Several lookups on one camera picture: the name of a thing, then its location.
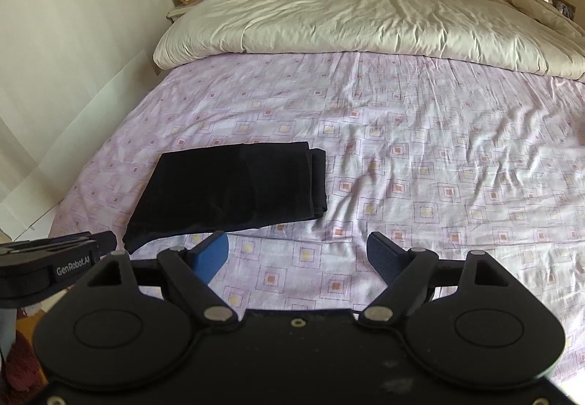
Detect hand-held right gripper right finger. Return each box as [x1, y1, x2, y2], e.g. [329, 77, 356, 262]
[358, 230, 512, 326]

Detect black pants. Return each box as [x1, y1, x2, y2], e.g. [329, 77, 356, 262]
[122, 140, 330, 255]

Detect white nightstand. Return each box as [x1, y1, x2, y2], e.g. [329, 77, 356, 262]
[165, 0, 204, 23]

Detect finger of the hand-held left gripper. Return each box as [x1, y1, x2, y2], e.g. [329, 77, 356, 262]
[95, 230, 118, 256]

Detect red patterned rug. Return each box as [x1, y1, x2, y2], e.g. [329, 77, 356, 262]
[0, 305, 50, 394]

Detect pink patterned bed sheet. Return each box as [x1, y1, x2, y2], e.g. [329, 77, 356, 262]
[48, 50, 585, 392]

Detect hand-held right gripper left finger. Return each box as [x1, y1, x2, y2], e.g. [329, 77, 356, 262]
[86, 230, 239, 326]

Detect cream duvet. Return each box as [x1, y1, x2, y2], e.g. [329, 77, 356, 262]
[152, 0, 585, 82]

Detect dark photo frame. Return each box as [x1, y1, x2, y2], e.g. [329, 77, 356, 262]
[551, 0, 577, 20]

